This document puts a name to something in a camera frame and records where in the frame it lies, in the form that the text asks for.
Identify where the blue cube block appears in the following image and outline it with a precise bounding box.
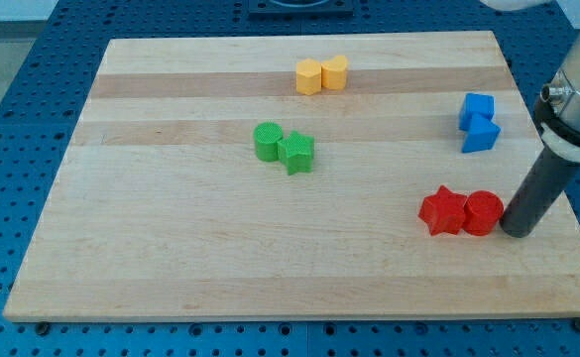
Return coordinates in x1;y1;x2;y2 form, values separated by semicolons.
458;93;495;131

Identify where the green star block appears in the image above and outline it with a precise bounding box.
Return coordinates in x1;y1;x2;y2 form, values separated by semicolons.
277;131;314;176

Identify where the wooden board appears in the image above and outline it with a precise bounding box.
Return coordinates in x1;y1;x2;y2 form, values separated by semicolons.
4;31;580;322

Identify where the green cylinder block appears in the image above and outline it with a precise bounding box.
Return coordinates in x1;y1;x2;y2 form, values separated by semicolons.
253;122;284;162

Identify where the yellow hexagon block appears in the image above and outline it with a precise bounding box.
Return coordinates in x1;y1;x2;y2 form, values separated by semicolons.
295;59;321;95

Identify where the yellow heart block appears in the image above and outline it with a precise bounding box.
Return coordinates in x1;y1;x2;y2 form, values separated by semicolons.
321;55;349;90

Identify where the red star block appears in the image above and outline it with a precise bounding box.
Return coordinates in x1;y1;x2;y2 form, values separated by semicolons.
417;185;467;236

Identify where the red cylinder block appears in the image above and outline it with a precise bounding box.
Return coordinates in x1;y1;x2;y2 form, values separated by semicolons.
462;190;504;236

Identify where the blue triangular block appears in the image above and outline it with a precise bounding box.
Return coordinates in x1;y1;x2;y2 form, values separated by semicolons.
459;114;501;153

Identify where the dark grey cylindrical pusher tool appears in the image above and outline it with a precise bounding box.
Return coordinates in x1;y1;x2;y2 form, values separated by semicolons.
500;146;580;238

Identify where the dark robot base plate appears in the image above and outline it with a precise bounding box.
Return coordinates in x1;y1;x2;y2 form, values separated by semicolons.
246;0;354;17

